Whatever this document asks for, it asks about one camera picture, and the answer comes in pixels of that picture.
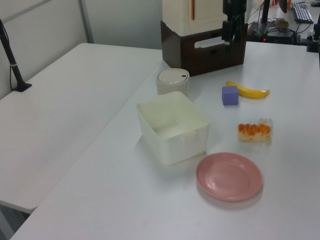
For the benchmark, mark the black camera stand pole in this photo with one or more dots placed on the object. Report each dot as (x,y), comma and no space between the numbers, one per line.
(11,57)

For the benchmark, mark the dark brown drawer cabinet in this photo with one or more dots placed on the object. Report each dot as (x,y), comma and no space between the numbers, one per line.
(200,55)

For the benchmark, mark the orange glazed bread piece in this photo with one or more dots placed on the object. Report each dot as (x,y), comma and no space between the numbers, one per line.
(254,132)

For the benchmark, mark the yellow banana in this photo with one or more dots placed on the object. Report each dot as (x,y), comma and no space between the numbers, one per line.
(251,92)

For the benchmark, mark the brown cardboard box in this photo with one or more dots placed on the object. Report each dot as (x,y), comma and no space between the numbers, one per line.
(282,23)

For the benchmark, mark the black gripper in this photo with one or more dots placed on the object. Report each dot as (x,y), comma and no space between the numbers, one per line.
(234,8)

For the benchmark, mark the small white lidded bin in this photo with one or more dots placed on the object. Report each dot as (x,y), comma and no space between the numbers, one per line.
(173,82)

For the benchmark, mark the black computer keyboard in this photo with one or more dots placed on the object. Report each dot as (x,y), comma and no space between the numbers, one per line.
(302,12)

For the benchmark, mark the grey partition frame post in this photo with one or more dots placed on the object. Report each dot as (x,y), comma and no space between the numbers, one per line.
(86,21)

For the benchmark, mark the black electronics box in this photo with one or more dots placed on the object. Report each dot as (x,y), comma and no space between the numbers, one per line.
(280,36)

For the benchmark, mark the black table clamp mount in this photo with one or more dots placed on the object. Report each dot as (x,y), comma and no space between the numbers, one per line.
(313,37)

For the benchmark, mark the black monitor stand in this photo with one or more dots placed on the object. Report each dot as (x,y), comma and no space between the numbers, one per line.
(262,21)

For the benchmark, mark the purple cube block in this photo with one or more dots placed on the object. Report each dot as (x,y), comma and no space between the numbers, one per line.
(230,96)

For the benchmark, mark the white open plastic box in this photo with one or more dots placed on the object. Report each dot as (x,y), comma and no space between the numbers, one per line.
(172,127)

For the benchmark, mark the cream toy cabinet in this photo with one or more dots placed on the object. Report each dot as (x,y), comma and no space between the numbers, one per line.
(190,15)

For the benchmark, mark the pink round plate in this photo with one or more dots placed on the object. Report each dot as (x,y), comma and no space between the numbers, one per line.
(229,180)

